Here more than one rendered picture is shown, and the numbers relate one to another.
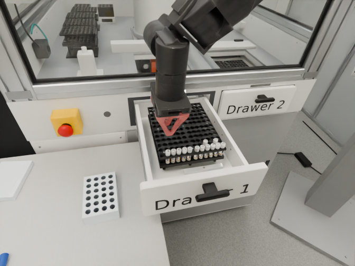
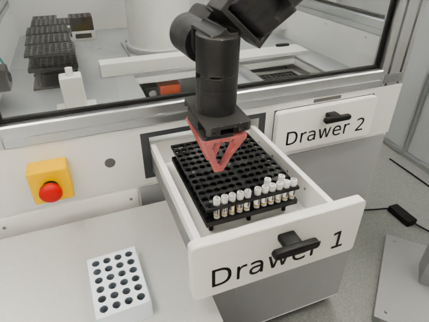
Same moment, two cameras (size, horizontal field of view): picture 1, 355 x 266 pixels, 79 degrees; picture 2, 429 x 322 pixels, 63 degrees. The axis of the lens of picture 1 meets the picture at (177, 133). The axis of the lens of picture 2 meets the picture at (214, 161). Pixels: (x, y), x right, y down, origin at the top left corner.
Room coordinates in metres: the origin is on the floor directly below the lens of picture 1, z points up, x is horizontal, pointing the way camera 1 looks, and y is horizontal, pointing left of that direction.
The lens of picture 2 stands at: (-0.08, 0.06, 1.28)
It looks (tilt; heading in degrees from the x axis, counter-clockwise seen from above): 33 degrees down; 355
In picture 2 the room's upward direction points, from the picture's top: straight up
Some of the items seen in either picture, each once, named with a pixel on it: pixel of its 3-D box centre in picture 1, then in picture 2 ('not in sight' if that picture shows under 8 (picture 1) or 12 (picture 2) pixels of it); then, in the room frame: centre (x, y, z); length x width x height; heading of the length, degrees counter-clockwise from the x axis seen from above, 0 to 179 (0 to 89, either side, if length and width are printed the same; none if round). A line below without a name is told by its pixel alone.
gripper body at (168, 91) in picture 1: (170, 85); (216, 96); (0.38, 0.02, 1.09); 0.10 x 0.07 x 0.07; 17
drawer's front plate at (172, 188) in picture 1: (204, 189); (279, 245); (0.30, -0.07, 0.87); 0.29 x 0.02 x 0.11; 106
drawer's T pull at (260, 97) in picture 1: (262, 98); (334, 116); (0.67, -0.29, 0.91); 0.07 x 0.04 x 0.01; 106
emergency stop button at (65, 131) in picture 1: (65, 130); (50, 191); (0.46, 0.32, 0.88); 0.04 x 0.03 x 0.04; 106
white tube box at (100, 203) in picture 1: (101, 196); (119, 286); (0.31, 0.19, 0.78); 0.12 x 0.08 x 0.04; 18
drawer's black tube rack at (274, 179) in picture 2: (182, 134); (228, 177); (0.49, -0.01, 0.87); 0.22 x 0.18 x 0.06; 16
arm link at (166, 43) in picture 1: (170, 53); (215, 50); (0.38, 0.02, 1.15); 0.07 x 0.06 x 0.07; 23
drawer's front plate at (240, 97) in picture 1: (256, 102); (325, 123); (0.69, -0.28, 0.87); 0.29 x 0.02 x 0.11; 106
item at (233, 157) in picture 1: (181, 133); (226, 177); (0.50, -0.01, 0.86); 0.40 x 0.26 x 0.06; 16
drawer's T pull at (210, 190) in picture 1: (210, 190); (291, 243); (0.27, -0.08, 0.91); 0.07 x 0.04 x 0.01; 106
